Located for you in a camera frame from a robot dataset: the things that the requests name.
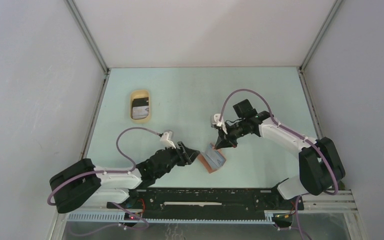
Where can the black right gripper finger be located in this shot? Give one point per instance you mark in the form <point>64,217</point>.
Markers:
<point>230,142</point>
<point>221,142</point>

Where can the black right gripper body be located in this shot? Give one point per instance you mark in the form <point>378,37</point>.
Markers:
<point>237,130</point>

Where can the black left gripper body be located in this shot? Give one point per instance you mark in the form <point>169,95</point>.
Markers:
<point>182,158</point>

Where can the pink leather card holder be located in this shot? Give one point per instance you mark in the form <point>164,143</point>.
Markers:
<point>212,159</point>

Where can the silver VIP card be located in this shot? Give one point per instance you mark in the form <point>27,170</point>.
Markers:
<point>138,113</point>

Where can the beige oval card tray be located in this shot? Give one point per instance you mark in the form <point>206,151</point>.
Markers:
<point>138,94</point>

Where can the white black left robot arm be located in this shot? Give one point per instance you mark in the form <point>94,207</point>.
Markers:
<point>86,184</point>

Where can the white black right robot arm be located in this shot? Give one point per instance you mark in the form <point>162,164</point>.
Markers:
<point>320,167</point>

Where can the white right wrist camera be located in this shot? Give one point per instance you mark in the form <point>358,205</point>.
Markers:
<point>217,122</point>

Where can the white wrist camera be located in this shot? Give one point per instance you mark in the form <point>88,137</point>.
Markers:
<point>217,122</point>
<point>166,139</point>

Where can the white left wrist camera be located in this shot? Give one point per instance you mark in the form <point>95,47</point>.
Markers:
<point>166,139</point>

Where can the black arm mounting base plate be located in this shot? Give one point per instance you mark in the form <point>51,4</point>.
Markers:
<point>208,204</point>

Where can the aluminium frame rail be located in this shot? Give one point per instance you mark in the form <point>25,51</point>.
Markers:
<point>341,203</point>

